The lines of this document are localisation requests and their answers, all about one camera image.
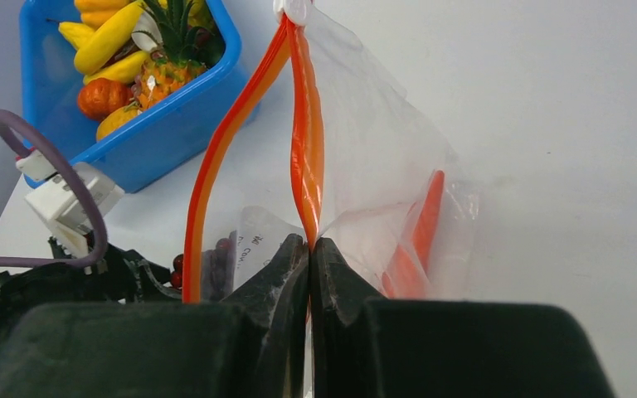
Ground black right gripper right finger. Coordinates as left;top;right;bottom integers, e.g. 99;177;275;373
309;238;613;397

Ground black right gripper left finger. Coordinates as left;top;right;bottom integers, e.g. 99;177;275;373
0;234;308;397

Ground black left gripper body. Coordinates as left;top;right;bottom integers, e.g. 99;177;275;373
0;237;181;339

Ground orange toy carrot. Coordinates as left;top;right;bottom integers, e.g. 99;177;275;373
382;170;445;299

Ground orange toy pineapple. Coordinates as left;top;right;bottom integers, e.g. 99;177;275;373
136;1;208;110

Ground dark purple toy grapes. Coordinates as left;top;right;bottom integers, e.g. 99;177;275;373
202;231;237;302

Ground yellow toy mango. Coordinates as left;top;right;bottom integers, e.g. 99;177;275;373
95;103;142;142

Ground orange toy tangerine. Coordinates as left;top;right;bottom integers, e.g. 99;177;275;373
77;78;134;121

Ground blue plastic bin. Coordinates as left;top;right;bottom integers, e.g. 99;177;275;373
19;1;250;193

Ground yellow toy banana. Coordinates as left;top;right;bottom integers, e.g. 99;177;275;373
74;1;143;75
83;51;149;85

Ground white toy garlic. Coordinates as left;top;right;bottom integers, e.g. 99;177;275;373
131;12;163;53

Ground yellow toy lemon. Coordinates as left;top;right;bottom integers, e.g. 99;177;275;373
58;22;95;50

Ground orange toy bell pepper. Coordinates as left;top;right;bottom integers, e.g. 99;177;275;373
74;0;129;29

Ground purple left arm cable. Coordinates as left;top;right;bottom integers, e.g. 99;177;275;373
0;109;109;270

